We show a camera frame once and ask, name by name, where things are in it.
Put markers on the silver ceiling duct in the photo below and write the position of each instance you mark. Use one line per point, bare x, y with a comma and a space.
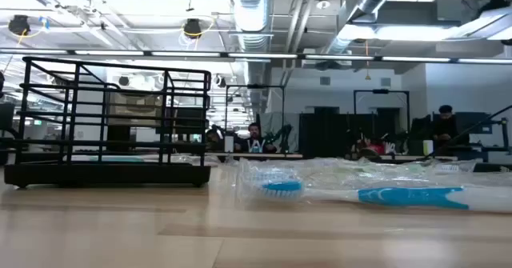
250, 12
368, 4

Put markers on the black partition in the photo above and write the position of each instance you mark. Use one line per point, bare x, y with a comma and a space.
328, 136

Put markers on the black table frame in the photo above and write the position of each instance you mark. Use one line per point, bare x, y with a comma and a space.
492, 167

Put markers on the black background station frame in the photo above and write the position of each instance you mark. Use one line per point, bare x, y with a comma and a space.
505, 136
380, 91
256, 86

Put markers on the person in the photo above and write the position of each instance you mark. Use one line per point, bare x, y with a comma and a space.
445, 128
254, 138
214, 140

